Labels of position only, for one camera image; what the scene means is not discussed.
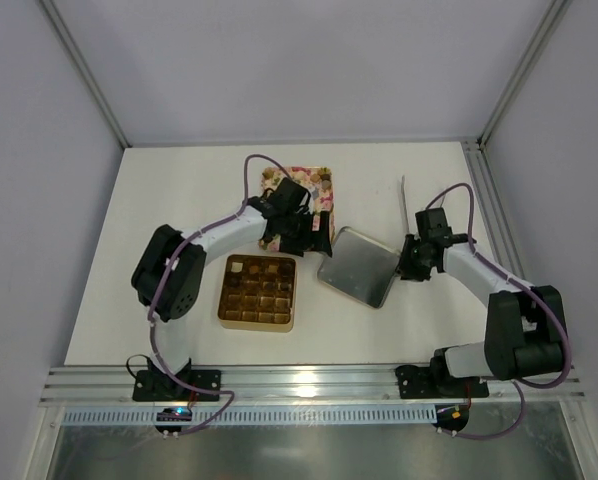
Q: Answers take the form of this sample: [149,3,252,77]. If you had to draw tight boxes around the black mounting plate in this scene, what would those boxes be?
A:
[132,369,222,402]
[395,364,490,399]

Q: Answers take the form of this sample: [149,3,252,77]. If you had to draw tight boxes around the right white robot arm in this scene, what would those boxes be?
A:
[396,208,571,396]

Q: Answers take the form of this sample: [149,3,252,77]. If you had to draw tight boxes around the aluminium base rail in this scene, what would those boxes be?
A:
[41,362,588,406]

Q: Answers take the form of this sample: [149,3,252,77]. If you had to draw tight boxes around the gold chocolate box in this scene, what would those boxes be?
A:
[217,254,297,333]

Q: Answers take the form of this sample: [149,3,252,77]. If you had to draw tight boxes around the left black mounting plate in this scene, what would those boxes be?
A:
[132,369,222,402]

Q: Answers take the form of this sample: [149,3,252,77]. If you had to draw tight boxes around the floral tray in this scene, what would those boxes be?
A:
[259,166,335,256]

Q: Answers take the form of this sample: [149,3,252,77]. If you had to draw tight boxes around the metal tongs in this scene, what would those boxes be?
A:
[399,175,410,235]

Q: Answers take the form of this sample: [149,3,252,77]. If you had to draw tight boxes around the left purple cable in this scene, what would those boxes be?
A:
[147,153,285,436]

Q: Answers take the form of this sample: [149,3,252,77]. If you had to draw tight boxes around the perforated cable duct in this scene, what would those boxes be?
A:
[62,404,437,428]

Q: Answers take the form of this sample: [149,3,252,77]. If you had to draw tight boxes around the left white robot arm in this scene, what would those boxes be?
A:
[131,177,333,377]

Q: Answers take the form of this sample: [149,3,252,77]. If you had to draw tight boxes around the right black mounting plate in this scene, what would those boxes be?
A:
[395,364,490,399]

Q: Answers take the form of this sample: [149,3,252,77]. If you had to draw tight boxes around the silver tin lid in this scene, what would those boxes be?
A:
[317,226,400,309]

